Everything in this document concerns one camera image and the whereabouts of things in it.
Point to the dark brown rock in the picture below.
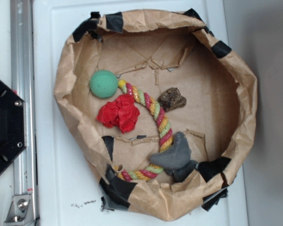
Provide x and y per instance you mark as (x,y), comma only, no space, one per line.
(171,99)

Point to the brown paper bag bin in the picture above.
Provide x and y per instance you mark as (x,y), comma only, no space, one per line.
(125,43)

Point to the crumpled red paper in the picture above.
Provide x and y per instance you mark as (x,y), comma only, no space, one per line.
(121,113)

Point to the green foam ball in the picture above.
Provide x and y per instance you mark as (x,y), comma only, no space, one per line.
(103,84)

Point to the grey plush toy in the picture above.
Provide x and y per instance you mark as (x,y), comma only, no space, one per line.
(176,160)

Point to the white tray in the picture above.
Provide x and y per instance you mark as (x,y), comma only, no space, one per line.
(69,192)

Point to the multicolour rope toy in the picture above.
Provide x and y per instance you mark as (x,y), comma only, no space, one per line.
(164,129)

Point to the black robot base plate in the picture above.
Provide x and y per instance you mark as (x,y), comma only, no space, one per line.
(12,126)

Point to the aluminium rail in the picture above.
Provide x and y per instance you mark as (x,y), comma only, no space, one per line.
(22,77)

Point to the metal corner bracket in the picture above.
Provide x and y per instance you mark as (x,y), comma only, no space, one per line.
(20,212)

